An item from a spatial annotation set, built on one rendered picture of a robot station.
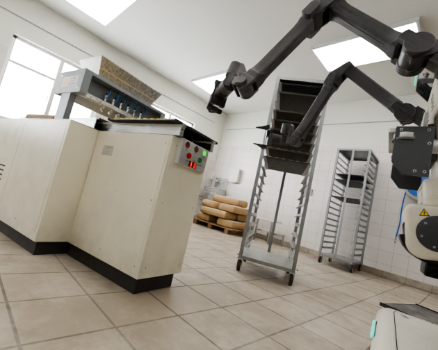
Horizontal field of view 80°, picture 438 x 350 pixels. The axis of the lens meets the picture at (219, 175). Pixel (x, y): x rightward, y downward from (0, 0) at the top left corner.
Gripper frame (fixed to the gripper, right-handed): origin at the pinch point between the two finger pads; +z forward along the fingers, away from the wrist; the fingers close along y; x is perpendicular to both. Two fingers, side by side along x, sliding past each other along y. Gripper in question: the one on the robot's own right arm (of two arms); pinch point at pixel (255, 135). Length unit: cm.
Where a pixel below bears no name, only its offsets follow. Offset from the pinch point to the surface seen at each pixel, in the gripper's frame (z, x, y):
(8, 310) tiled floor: 88, 54, -88
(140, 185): 59, 9, -40
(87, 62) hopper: 119, -34, 36
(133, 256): 55, 17, -75
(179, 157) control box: 41.0, 14.1, -21.2
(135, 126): 72, -6, -6
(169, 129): 49, 11, -7
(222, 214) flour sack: -24, -360, -99
